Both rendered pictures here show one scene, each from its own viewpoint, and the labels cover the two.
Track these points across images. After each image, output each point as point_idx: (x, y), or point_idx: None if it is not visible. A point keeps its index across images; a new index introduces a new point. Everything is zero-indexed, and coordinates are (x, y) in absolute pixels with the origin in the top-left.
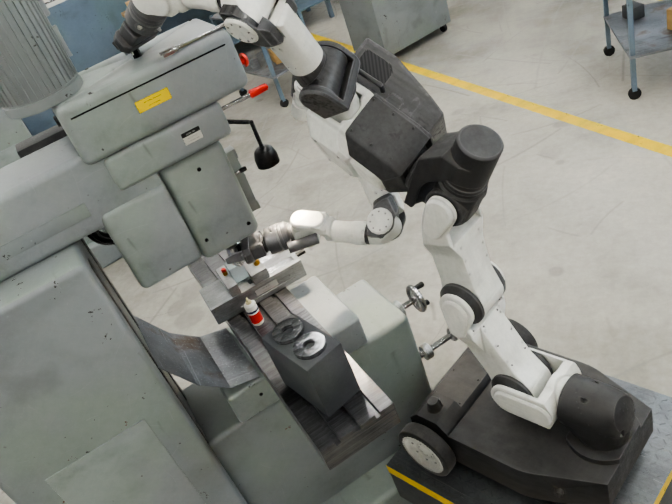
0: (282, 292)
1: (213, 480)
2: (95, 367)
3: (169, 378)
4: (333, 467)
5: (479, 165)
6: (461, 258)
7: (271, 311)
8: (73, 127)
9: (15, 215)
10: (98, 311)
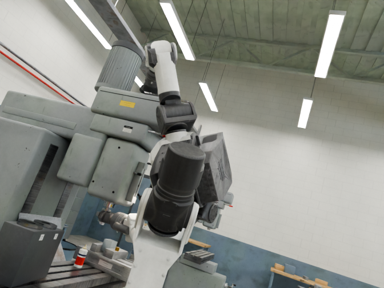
0: (106, 274)
1: None
2: (3, 173)
3: None
4: None
5: (168, 155)
6: (134, 260)
7: (88, 270)
8: (98, 93)
9: (59, 110)
10: (28, 151)
